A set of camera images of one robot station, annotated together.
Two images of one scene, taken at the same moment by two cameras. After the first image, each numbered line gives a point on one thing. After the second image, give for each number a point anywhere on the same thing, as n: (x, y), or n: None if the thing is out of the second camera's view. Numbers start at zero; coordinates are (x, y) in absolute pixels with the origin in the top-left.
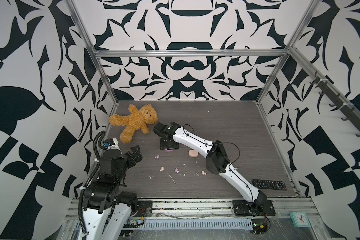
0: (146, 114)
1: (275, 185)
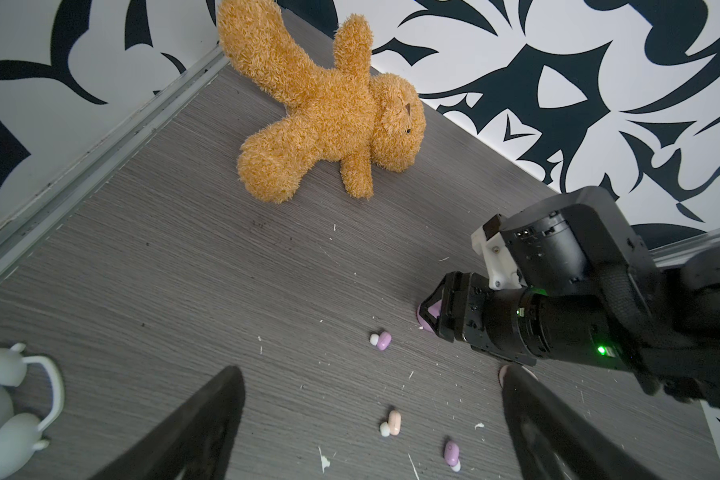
0: (344, 114)
1: None
